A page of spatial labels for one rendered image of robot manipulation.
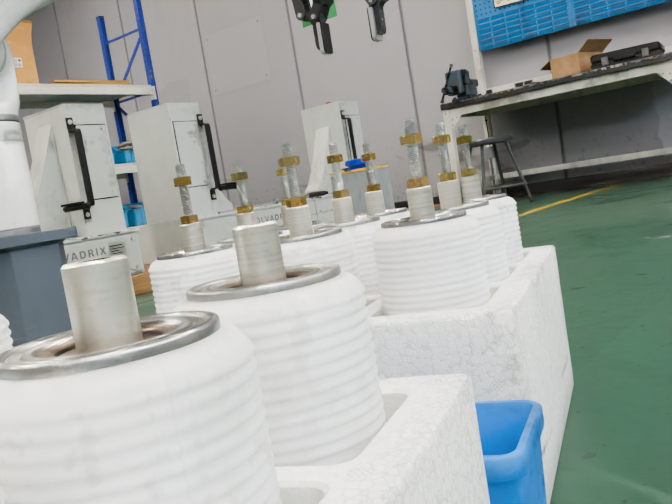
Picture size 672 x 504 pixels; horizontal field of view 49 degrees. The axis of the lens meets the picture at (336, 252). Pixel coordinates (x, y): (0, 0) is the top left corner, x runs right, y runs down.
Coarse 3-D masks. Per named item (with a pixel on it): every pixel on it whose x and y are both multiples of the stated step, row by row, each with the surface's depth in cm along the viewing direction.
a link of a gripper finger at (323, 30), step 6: (318, 24) 90; (324, 24) 91; (318, 30) 90; (324, 30) 91; (318, 36) 90; (324, 36) 91; (330, 36) 92; (324, 42) 90; (330, 42) 92; (324, 48) 90; (330, 48) 92
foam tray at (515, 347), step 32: (544, 256) 83; (512, 288) 65; (544, 288) 77; (384, 320) 60; (416, 320) 59; (448, 320) 58; (480, 320) 57; (512, 320) 56; (544, 320) 74; (384, 352) 60; (416, 352) 59; (448, 352) 58; (480, 352) 57; (512, 352) 56; (544, 352) 71; (480, 384) 58; (512, 384) 57; (544, 384) 68; (544, 416) 65; (544, 448) 63
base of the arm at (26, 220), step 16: (0, 128) 110; (16, 128) 113; (0, 144) 110; (16, 144) 112; (0, 160) 110; (16, 160) 112; (0, 176) 110; (16, 176) 111; (0, 192) 110; (16, 192) 111; (32, 192) 115; (0, 208) 110; (16, 208) 111; (32, 208) 114; (0, 224) 110; (16, 224) 111; (32, 224) 113
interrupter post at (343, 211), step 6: (342, 198) 79; (348, 198) 80; (336, 204) 80; (342, 204) 79; (348, 204) 80; (336, 210) 80; (342, 210) 79; (348, 210) 80; (336, 216) 80; (342, 216) 79; (348, 216) 80; (354, 216) 80; (336, 222) 80; (342, 222) 80
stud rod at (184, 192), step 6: (180, 168) 73; (180, 174) 73; (180, 186) 73; (186, 186) 73; (180, 192) 73; (186, 192) 73; (180, 198) 73; (186, 198) 73; (186, 204) 73; (186, 210) 73
